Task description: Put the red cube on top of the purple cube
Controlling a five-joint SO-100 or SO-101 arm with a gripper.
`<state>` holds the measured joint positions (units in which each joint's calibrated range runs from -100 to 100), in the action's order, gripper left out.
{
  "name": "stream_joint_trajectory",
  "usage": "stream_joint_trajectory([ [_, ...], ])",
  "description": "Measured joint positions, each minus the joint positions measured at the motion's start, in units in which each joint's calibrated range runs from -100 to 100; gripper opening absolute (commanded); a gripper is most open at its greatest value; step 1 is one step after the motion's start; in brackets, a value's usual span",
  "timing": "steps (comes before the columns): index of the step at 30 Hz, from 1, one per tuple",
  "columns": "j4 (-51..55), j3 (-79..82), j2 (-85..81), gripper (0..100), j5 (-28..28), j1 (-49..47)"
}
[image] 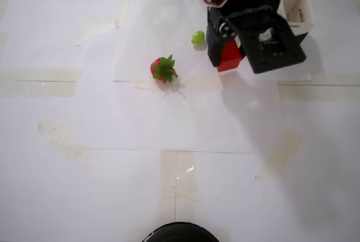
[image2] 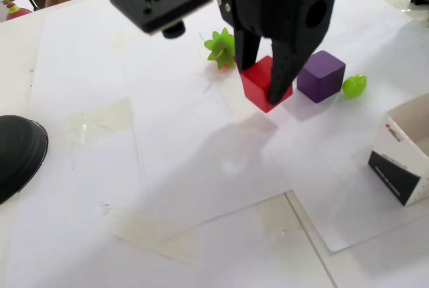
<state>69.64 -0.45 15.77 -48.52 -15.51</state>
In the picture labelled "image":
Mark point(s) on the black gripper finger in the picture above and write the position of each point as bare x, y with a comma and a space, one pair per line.
215, 45

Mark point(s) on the red toy strawberry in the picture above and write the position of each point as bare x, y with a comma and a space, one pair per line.
164, 69

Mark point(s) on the green toy grape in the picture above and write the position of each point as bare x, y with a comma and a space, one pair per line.
197, 37

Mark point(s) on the black round object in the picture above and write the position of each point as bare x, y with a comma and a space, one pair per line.
180, 233

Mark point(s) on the red wooden cube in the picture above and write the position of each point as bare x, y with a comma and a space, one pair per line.
229, 62

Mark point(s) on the white and black cardboard box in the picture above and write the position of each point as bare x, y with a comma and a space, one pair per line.
298, 5

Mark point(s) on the white paper sheet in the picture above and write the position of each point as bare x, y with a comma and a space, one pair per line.
140, 118
168, 14

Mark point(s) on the clear glossy tape strip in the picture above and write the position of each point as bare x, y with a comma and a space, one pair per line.
178, 171
39, 84

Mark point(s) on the beige masking tape strip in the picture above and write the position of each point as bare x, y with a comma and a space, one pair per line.
281, 154
92, 32
317, 91
64, 143

